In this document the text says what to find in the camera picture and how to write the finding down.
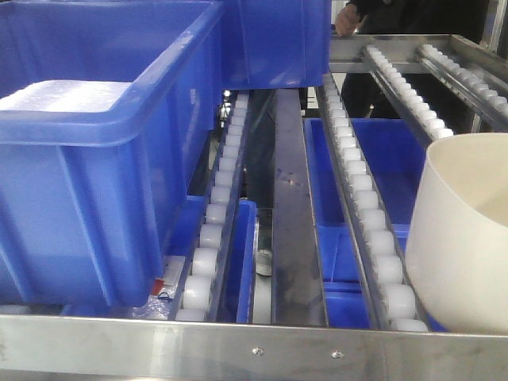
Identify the person hand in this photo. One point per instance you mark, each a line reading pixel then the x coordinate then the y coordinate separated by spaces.
pixel 347 20

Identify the white plastic bin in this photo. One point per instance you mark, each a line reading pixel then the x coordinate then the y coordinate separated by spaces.
pixel 456 253

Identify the steel roller shelf rack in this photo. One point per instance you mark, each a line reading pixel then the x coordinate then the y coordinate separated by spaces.
pixel 38 346

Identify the blue crate rear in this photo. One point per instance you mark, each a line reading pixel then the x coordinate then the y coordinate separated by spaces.
pixel 274 44

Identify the white roller track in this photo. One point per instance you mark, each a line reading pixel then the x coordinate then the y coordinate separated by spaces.
pixel 487 102
pixel 391 301
pixel 407 102
pixel 200 291

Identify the white roller track far right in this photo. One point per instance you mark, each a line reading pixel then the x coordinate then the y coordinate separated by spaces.
pixel 487 102

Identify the blue crate below left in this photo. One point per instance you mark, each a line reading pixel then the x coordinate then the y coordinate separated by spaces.
pixel 237 303

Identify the large blue crate front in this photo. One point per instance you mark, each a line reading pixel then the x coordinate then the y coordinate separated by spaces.
pixel 89 199

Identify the white roller track middle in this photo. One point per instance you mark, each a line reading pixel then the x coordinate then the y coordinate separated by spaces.
pixel 391 301

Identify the white roller track left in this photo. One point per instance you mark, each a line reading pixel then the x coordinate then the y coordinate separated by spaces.
pixel 200 291

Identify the steel centre rail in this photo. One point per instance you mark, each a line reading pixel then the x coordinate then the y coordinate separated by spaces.
pixel 297 293

